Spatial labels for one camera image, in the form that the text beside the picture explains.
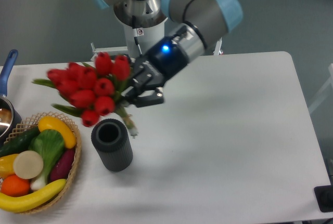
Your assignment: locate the yellow bell pepper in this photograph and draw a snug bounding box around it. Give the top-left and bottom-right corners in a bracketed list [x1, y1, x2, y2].
[0, 154, 18, 179]

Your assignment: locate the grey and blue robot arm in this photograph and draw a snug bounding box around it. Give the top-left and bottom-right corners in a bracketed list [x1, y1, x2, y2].
[94, 0, 243, 107]

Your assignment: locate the dark green cucumber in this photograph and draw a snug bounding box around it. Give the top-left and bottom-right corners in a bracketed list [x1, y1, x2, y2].
[1, 126, 40, 157]

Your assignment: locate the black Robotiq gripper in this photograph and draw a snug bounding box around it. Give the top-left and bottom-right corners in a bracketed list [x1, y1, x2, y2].
[111, 36, 188, 108]

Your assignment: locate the black device at table edge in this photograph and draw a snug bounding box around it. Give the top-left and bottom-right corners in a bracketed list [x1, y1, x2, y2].
[314, 185, 332, 213]

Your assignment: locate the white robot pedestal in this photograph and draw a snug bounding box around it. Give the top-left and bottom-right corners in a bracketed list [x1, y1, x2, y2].
[123, 20, 165, 58]

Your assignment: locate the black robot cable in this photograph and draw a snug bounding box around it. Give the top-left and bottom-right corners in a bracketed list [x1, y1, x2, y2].
[131, 16, 145, 59]

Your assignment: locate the dark grey ribbed vase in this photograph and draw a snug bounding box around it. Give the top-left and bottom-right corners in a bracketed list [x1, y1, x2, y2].
[91, 118, 133, 172]

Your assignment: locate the beige round slice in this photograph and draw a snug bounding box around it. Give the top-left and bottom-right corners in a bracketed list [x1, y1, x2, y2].
[13, 150, 44, 179]

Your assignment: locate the red tulip bouquet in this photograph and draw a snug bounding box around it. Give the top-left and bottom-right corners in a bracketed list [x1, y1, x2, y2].
[32, 52, 138, 137]

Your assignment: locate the yellow banana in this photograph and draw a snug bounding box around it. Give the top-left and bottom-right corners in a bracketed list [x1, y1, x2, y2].
[1, 179, 67, 213]

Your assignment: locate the orange fruit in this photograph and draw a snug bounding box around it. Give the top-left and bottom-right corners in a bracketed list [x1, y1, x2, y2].
[1, 175, 30, 197]

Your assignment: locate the white frame at right edge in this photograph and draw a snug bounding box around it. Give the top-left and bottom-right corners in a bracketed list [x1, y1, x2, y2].
[308, 63, 332, 114]

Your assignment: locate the blue handled saucepan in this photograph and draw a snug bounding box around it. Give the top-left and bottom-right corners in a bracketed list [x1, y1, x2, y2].
[1, 49, 21, 146]

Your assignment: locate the yellow squash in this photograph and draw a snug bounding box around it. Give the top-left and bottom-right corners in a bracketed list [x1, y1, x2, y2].
[38, 115, 76, 149]

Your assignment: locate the green bok choy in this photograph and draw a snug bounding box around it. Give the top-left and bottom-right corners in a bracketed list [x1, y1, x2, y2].
[29, 129, 65, 191]

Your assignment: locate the metal table clamp bracket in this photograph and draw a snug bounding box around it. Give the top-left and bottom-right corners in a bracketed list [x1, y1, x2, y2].
[91, 42, 129, 61]

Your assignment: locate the woven wicker basket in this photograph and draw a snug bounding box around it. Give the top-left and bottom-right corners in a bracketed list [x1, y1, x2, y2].
[1, 112, 81, 214]

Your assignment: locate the purple sweet potato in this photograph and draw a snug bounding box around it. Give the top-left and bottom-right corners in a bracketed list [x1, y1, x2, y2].
[49, 149, 75, 182]

